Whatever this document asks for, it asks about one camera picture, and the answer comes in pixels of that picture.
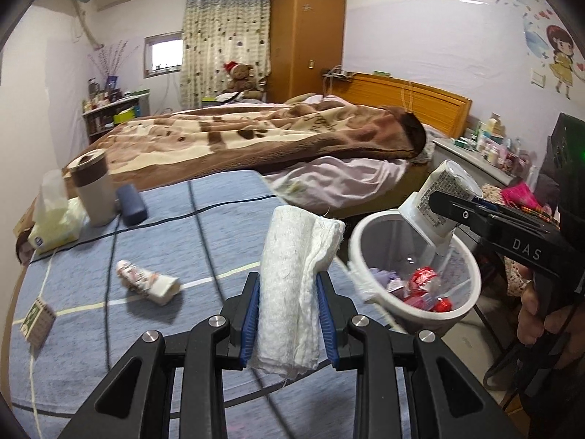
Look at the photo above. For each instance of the cluttered desk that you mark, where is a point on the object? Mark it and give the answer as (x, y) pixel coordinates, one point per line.
(114, 116)

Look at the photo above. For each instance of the white trash bin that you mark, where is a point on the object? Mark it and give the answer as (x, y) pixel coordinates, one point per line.
(374, 238)

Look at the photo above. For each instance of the small window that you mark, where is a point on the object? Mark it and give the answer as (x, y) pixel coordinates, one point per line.
(164, 55)

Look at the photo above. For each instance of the small green carton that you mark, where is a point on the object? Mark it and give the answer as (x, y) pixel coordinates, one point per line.
(36, 322)

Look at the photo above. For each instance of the blue checked tablecloth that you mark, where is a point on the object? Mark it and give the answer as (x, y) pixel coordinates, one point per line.
(160, 238)

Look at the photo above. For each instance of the brown teddy bear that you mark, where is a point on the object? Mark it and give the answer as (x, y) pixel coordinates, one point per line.
(242, 80)

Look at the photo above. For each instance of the magenta cloth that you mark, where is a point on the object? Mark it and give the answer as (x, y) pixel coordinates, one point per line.
(521, 194)

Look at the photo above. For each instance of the cartoon figure wall sticker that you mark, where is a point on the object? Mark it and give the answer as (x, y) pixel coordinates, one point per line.
(560, 55)

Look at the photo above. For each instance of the pink bed sheet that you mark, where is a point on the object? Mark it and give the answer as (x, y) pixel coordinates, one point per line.
(342, 178)

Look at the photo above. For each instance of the white towel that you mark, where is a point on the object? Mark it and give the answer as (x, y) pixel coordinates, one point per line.
(283, 292)

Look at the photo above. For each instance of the white nightstand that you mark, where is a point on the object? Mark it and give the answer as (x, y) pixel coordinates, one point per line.
(461, 155)

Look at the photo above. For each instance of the brown printed blanket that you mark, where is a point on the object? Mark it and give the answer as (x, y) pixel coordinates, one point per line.
(251, 137)

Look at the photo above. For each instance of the person's right hand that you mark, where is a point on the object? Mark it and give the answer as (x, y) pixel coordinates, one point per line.
(528, 315)

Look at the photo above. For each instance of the vase of dry branches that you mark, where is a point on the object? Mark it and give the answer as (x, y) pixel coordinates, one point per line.
(112, 61)

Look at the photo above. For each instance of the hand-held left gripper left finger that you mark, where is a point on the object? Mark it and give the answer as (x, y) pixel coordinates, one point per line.
(249, 324)

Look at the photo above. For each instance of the patterned curtain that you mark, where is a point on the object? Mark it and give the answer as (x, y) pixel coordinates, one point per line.
(224, 45)

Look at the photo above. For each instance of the yellow tissue pack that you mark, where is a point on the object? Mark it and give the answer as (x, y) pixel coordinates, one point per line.
(55, 228)

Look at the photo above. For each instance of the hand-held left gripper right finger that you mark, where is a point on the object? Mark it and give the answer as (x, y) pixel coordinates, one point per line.
(327, 324)

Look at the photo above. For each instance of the wooden wardrobe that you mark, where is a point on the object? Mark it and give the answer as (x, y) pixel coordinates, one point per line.
(306, 32)

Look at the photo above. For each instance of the wooden headboard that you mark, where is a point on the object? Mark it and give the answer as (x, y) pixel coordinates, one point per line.
(411, 100)

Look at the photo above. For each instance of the dark blue glasses case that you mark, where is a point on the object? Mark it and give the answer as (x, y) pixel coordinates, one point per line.
(132, 208)

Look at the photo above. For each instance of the red drink can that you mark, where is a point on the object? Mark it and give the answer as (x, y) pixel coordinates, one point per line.
(429, 304)

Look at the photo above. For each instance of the beige and brown tumbler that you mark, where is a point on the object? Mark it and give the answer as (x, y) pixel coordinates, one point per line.
(93, 196)

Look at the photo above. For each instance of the white wall outlet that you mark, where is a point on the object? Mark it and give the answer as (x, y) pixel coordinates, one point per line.
(538, 77)

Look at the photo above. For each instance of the group of toiletry bottles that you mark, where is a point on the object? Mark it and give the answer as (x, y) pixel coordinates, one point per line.
(498, 146)

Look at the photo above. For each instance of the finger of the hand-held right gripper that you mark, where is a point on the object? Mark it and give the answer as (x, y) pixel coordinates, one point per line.
(457, 210)
(512, 212)

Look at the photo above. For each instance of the white yogurt cup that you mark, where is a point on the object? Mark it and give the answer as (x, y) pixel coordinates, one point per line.
(450, 178)

